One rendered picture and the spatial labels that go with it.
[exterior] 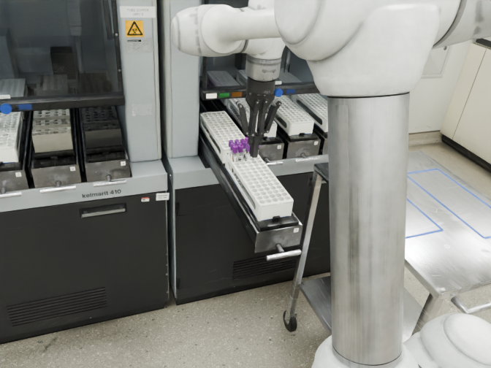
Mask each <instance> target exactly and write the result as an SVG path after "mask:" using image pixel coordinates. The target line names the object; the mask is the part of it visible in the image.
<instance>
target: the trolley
mask: <svg viewBox="0 0 491 368"><path fill-rule="evenodd" d="M313 169H314V172H313V179H312V183H311V190H310V194H309V199H308V206H307V210H306V214H305V221H304V225H303V229H302V236H301V240H300V248H299V249H300V250H301V254H300V255H298V256H297V263H296V267H295V271H294V278H293V283H292V289H291V293H290V298H289V305H288V309H287V310H286V311H284V313H283V322H284V325H285V327H286V329H287V330H288V331H290V332H292V331H296V329H297V320H296V317H297V311H296V310H295V309H296V305H297V298H298V294H299V290H301V291H302V293H303V295H304V296H305V298H306V299H307V301H308V303H309V305H310V306H311V307H312V309H313V311H314V312H315V314H316V316H317V317H318V319H319V320H320V322H321V324H322V326H323V327H324V328H325V330H326V332H327V333H328V335H329V336H331V335H332V312H331V275H330V276H326V277H321V278H317V279H314V280H308V281H305V282H301V280H302V274H303V270H304V266H305V260H306V256H307V252H308V245H309V241H310V238H311V231H312V227H313V220H314V216H315V213H316V206H317V202H318V198H319V192H320V188H321V182H322V179H323V180H324V181H325V182H326V183H327V184H328V185H329V162H327V163H320V164H314V166H313ZM405 267H406V268H407V269H408V270H409V271H410V272H411V274H412V275H413V276H414V277H415V278H416V279H417V280H418V281H419V282H420V283H421V284H422V285H423V286H424V287H425V288H426V289H427V290H428V291H429V292H430V293H429V296H428V298H427V300H426V302H425V305H424V307H422V306H421V305H420V304H419V303H418V301H417V300H415V298H413V297H412V295H411V294H410V293H409V292H408V291H407V290H406V288H405V287H404V297H403V342H405V341H406V340H407V339H409V338H410V337H411V336H413V335H414V334H415V333H417V332H420V331H421V329H422V327H423V326H424V325H425V324H426V323H427V322H428V321H431V320H432V319H434V318H435V317H436V315H437V313H438V311H439V309H440V307H441V304H442V302H443V300H444V298H447V297H450V296H454V297H452V298H451V302H452V303H453V304H454V305H455V306H456V307H457V308H458V309H459V310H460V311H461V312H462V313H464V314H469V315H471V314H474V313H478V312H481V311H484V310H488V309H491V302H488V303H484V304H480V305H477V306H475V307H470V308H467V307H466V306H465V305H464V304H463V303H462V302H461V301H460V300H459V299H458V298H457V297H456V296H455V295H458V294H463V293H465V292H469V291H473V290H476V289H479V288H483V287H487V286H490V285H491V199H490V198H489V197H487V196H485V195H484V194H483V193H482V192H480V191H478V190H477V189H475V188H474V187H473V186H472V185H470V184H469V183H467V182H466V181H464V180H463V179H462V178H460V177H458V176H457V175H456V174H455V173H453V172H451V171H450V170H449V169H447V168H446V167H445V166H443V165H442V164H440V163H438V162H437V161H436V160H435V159H433V158H431V157H430V156H429V155H428V154H426V153H424V152H423V151H422V150H419V151H413V152H408V175H407V200H406V248H405Z"/></svg>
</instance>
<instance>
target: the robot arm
mask: <svg viewBox="0 0 491 368"><path fill-rule="evenodd" d="M486 37H491V0H249V2H248V7H244V8H232V7H230V6H228V5H224V4H206V5H201V6H199V7H190V8H187V9H184V10H182V11H180V12H179V13H177V14H176V15H175V17H174V18H173V19H172V41H173V43H174V45H175V46H176V48H177V49H179V51H181V52H183V53H186V54H189V55H194V56H206V57H218V56H226V55H231V54H233V53H247V54H246V65H245V73H246V75H247V76H248V78H247V86H246V94H245V96H244V99H243V100H241V101H236V105H237V107H238V108H239V112H240V120H241V125H242V130H243V132H244V134H245V135H248V144H249V146H250V150H249V154H250V155H251V157H252V158H257V157H258V150H259V145H261V144H262V137H263V136H264V134H268V133H269V132H270V129H271V126H272V124H273V121H274V118H275V114H276V113H277V110H278V108H279V107H280V106H281V102H280V101H279V100H278V99H276V98H275V95H274V90H275V79H276V78H278V76H279V72H280V65H281V56H282V52H283V49H284V47H285V45H286V46H287V47H288V48H289V49H290V50H291V51H292V52H293V53H294V54H295V55H296V56H298V57H299V58H302V59H305V60H306V61H307V64H308V66H309V68H310V71H311V73H312V75H313V80H314V82H315V85H316V87H317V88H318V90H319V92H320V93H321V95H327V121H328V159H329V198H330V274H331V312H332V335H331V336H329V337H328V338H327V339H326V340H325V341H323V343H322V344H321V345H320V346H319V347H318V349H317V351H316V354H315V359H314V362H313V365H312V367H311V368H491V324H490V323H488V322H487V321H485V320H483V319H481V318H479V317H477V316H475V315H469V314H464V313H449V314H445V315H442V316H439V317H437V318H434V319H432V320H431V321H428V322H427V323H426V324H425V325H424V326H423V327H422V329H421V331H420V332H417V333H415V334H414V335H413V336H411V337H410V338H409V339H407V340H406V341H405V342H403V297H404V273H405V248H406V200H407V175H408V127H409V102H410V91H412V90H413V89H415V87H416V85H417V83H418V82H419V80H420V79H421V77H422V73H423V69H424V67H425V64H426V61H427V59H428V56H429V54H430V51H431V50H432V49H436V48H440V47H446V46H449V45H455V44H458V43H461V42H466V41H468V40H470V39H481V38H486ZM246 103H247V104H248V106H249V107H250V117H249V124H248V121H247V116H246V110H245V108H246ZM270 104H271V105H270ZM269 106H270V108H269V111H268V114H267V108H268V107H269ZM258 111H259V114H258ZM266 114H267V117H266V120H265V115H266ZM257 115H258V121H257V129H256V118H257ZM256 131H257V132H256Z"/></svg>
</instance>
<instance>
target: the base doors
mask: <svg viewBox="0 0 491 368"><path fill-rule="evenodd" d="M440 132H441V133H442V134H444V135H445V136H447V137H448V138H450V139H452V140H454V141H455V142H457V143H458V144H460V145H462V146H463V147H465V148H466V149H468V150H469V151H471V152H472V153H474V154H476V155H477V156H479V157H480V158H482V159H484V160H485V161H487V162H488V163H490V164H491V49H489V48H486V47H482V46H481V45H477V44H474V43H471V45H470V47H469V50H468V53H467V56H466V58H465V62H464V64H463V67H462V70H461V73H460V76H459V78H458V81H457V84H456V87H455V89H454V93H453V95H452V98H451V101H450V103H449V107H448V110H447V111H446V115H445V118H444V121H443V123H442V126H441V130H440Z"/></svg>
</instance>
